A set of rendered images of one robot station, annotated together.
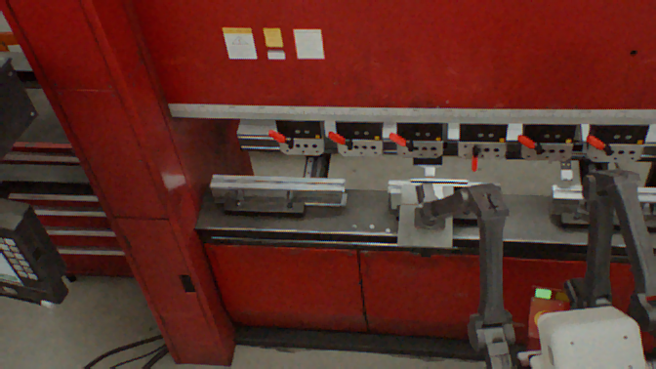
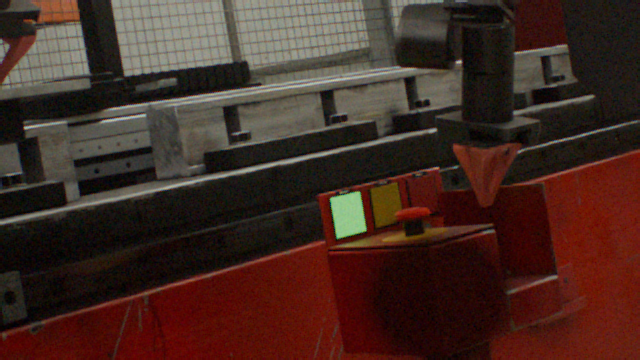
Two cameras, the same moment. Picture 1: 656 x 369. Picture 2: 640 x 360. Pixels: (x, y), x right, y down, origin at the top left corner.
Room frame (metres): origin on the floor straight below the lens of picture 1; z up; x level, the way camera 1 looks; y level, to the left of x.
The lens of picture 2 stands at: (0.78, 0.66, 0.93)
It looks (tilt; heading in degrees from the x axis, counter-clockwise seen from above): 3 degrees down; 299
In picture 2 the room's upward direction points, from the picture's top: 10 degrees counter-clockwise
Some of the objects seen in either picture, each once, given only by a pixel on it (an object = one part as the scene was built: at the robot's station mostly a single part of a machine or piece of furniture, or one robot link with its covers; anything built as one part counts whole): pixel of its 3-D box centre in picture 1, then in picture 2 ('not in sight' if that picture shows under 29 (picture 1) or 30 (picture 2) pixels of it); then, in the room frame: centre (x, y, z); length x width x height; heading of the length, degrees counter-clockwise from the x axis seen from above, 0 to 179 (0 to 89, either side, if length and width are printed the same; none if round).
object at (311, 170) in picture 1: (320, 138); not in sight; (2.35, 0.00, 0.81); 0.64 x 0.08 x 0.14; 167
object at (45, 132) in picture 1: (95, 184); not in sight; (2.55, 1.03, 0.50); 0.50 x 0.50 x 1.00; 77
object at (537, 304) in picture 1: (560, 325); (441, 254); (1.40, -0.70, 0.75); 0.20 x 0.16 x 0.18; 71
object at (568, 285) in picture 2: not in sight; (554, 294); (1.50, -1.32, 0.58); 0.15 x 0.02 x 0.07; 77
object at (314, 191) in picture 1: (279, 190); not in sight; (2.00, 0.18, 0.92); 0.50 x 0.06 x 0.10; 77
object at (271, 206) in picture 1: (265, 208); not in sight; (1.95, 0.25, 0.89); 0.30 x 0.05 x 0.03; 77
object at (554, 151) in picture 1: (547, 134); not in sight; (1.79, -0.72, 1.26); 0.15 x 0.09 x 0.17; 77
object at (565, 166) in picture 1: (564, 150); (104, 89); (1.93, -0.84, 1.01); 0.26 x 0.12 x 0.05; 167
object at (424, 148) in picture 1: (420, 132); not in sight; (1.88, -0.33, 1.26); 0.15 x 0.09 x 0.17; 77
